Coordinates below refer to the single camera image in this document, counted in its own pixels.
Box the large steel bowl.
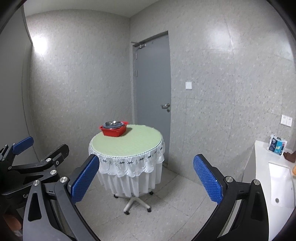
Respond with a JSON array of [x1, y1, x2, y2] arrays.
[[103, 120, 124, 129]]

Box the person's left hand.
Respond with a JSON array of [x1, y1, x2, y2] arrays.
[[3, 215, 22, 232]]

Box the white swivel table base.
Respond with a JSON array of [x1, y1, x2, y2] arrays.
[[113, 191, 154, 215]]

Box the white sink counter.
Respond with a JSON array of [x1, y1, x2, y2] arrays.
[[243, 141, 295, 240]]

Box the white lace tablecloth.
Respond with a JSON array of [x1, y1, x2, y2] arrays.
[[97, 141, 165, 198]]

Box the red plastic basin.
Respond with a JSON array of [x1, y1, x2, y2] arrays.
[[99, 121, 129, 137]]

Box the blue white tissue pack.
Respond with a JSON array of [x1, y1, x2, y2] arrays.
[[267, 135, 287, 156]]

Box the brown object on counter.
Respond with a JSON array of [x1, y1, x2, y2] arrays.
[[283, 151, 296, 163]]

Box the green round table mat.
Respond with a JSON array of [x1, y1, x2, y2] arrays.
[[88, 125, 163, 157]]

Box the grey door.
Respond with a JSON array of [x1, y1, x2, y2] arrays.
[[132, 31, 171, 166]]

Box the door closer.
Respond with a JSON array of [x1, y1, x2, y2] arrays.
[[132, 42, 146, 49]]

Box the white wall socket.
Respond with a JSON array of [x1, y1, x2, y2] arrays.
[[280, 114, 293, 127]]

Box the metal door handle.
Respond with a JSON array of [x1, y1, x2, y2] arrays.
[[161, 103, 171, 113]]

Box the white light switch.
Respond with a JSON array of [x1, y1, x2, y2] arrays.
[[185, 81, 192, 90]]

